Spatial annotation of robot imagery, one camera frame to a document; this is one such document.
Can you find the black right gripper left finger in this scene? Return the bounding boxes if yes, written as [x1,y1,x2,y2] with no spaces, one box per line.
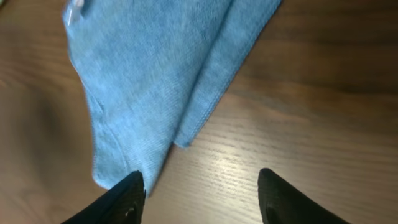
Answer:
[62,170,146,224]

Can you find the blue microfiber cloth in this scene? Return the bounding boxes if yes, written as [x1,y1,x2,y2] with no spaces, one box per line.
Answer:
[63,0,280,192]

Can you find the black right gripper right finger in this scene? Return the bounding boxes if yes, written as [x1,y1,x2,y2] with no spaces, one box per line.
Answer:
[257,168,348,224]

